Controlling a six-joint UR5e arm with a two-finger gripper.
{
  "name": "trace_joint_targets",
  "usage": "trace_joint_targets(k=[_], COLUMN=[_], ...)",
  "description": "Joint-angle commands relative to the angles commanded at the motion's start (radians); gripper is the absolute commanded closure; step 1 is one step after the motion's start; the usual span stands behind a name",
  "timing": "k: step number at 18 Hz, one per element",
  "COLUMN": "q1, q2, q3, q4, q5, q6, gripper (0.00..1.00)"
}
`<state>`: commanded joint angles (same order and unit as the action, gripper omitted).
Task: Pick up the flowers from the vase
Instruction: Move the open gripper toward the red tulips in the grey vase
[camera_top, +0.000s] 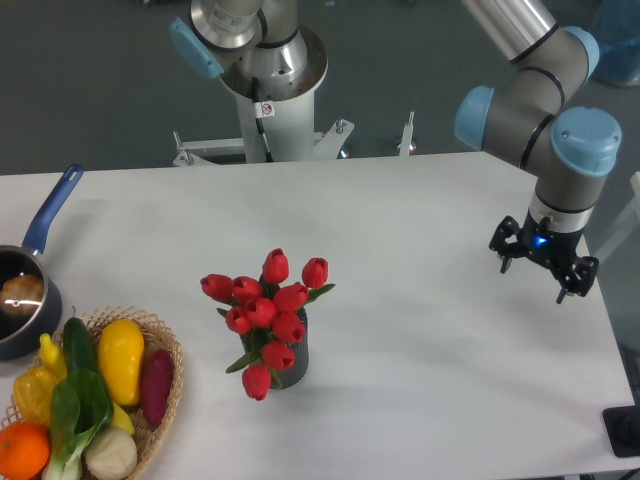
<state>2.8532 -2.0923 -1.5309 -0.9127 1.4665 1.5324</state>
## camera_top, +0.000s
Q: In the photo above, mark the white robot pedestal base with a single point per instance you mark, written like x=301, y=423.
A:
x=274, y=90

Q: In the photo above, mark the red tulip bouquet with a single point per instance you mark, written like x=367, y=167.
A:
x=259, y=302

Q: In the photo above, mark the blue handled saucepan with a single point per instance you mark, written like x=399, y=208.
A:
x=20, y=334

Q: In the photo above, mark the dark grey ribbed vase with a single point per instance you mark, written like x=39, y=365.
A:
x=280, y=356

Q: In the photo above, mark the white frame at right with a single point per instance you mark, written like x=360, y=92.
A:
x=618, y=230

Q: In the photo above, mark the fried patty in pan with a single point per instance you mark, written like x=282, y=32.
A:
x=22, y=295

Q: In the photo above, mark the woven wicker basket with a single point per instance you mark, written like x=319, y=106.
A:
x=157, y=335

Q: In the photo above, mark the green cucumber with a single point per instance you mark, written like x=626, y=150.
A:
x=78, y=347

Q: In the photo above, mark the blue plastic bag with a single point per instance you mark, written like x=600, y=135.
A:
x=615, y=27

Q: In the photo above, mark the beige garlic bulb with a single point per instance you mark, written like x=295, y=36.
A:
x=111, y=455

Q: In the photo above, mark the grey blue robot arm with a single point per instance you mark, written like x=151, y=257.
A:
x=569, y=150

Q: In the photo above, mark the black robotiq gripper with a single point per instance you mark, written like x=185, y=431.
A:
x=550, y=249

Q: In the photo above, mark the orange fruit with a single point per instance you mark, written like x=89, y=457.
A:
x=25, y=450

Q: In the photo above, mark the small yellow pepper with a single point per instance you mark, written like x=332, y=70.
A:
x=52, y=357

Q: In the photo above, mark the yellow squash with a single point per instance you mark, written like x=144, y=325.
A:
x=120, y=354

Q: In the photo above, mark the green bok choy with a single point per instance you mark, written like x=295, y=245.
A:
x=80, y=408

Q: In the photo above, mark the purple sweet potato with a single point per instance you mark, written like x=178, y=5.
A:
x=157, y=378

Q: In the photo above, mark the yellow bell pepper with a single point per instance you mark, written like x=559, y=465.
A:
x=33, y=392

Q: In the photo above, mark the black device at edge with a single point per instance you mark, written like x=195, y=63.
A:
x=622, y=427

